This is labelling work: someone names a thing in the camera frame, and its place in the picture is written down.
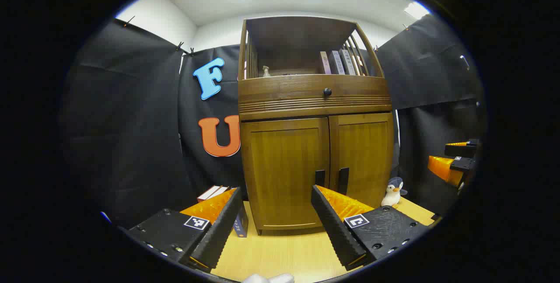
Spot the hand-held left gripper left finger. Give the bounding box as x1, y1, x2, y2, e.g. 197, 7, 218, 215
126, 186, 244, 273

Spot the red white book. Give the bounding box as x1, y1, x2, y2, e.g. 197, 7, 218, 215
196, 185, 231, 203

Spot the wooden drawer with black knob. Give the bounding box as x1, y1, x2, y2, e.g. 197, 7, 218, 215
238, 74, 392, 114

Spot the black backdrop cloth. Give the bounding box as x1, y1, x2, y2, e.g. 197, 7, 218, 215
61, 12, 487, 231

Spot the ceiling light panel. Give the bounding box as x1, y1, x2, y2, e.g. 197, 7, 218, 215
403, 1, 432, 21

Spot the wooden cabinet door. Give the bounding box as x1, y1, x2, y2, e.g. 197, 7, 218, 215
240, 117, 331, 231
329, 112, 394, 210

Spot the wooden double-door shoe cabinet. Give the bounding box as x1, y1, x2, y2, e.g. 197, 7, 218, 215
238, 15, 394, 236

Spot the penguin plush toy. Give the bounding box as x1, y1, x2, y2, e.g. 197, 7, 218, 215
380, 177, 408, 208

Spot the blue book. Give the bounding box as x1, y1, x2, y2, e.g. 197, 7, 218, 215
234, 212, 249, 238

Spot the pale grey book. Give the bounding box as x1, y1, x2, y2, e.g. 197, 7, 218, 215
331, 50, 346, 75

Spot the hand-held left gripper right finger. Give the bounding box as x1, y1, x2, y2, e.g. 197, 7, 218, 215
311, 185, 432, 271

